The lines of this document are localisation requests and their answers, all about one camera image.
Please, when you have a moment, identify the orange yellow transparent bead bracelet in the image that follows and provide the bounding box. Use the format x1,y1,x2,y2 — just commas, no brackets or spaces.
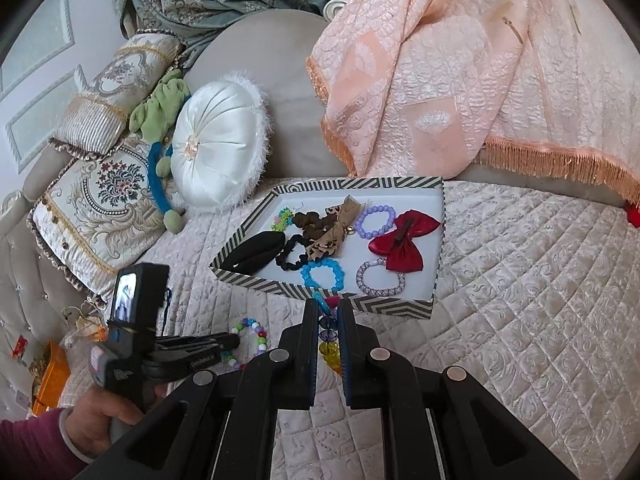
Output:
311,290,344,376

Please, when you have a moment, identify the multicolour round bead bracelet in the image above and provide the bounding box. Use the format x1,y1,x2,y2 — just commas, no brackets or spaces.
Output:
219,315,270,371

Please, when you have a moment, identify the white purple braided bracelet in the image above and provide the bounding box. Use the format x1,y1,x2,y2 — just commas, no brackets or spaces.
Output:
354,257,407,298

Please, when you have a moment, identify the black scrunchie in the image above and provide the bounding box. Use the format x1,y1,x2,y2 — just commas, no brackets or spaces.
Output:
276,234,312,271

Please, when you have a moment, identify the maroon sleeve forearm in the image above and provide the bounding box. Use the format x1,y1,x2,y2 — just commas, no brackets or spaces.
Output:
1,408,92,479

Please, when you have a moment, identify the person's left hand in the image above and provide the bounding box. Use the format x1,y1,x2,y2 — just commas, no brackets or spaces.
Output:
62,385,148,458

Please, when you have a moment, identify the orange box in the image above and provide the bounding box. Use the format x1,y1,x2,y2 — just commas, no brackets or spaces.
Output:
29,340,70,416

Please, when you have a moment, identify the red satin bow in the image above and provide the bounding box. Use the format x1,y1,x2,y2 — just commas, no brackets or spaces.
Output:
368,209,442,274

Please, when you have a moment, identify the black hair clip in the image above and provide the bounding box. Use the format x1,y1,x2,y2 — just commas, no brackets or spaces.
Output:
220,244,283,275

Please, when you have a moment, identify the black white striped tray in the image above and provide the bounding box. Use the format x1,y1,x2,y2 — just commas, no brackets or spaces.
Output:
210,177,446,318

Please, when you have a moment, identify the brown scrunchie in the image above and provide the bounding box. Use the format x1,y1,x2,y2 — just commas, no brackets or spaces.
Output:
292,211,336,242

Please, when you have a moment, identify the leopard print tan bow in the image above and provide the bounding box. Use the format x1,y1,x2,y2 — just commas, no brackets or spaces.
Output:
306,195,362,262

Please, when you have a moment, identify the embroidered square cream pillow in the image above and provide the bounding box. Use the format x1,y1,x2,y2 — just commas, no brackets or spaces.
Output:
27,134,165,302

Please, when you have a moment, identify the round white satin pillow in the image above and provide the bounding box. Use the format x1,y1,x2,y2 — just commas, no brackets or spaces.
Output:
170,73,271,212

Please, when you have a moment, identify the green blue plush toy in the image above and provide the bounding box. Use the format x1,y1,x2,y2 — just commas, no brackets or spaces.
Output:
128,70,191,234

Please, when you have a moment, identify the cream bolster pillow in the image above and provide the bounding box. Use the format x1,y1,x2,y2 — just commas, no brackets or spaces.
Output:
49,32,182,160

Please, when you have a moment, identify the peach fringed blanket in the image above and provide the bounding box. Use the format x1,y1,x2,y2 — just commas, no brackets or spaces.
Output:
307,0,639,202

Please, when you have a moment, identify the red object under blanket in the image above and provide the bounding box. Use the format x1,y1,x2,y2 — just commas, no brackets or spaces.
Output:
624,203,640,229

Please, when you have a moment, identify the grey upholstered headboard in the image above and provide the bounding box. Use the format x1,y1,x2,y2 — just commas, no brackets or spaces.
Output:
186,10,348,178

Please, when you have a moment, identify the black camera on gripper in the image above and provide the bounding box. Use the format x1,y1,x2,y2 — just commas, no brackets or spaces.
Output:
107,262,170,333

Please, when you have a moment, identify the blue bead bracelet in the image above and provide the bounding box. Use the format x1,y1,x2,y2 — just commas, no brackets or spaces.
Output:
299,257,347,294

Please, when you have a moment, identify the purple bead bracelet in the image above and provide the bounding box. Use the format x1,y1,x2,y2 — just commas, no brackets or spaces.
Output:
354,202,397,241

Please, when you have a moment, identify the green flower bead bracelet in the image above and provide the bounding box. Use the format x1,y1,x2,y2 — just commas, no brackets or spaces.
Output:
270,206,296,233

